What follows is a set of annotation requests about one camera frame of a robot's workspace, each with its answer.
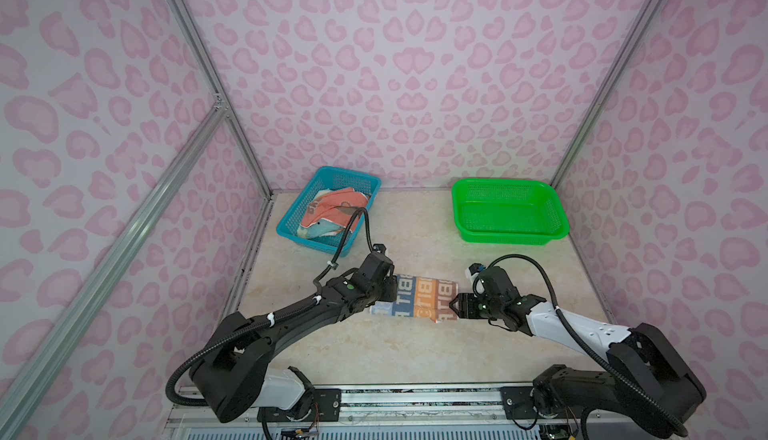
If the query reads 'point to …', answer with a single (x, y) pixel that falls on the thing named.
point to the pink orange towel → (340, 205)
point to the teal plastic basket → (324, 178)
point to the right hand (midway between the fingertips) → (456, 302)
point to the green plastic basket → (507, 211)
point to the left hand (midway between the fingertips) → (399, 284)
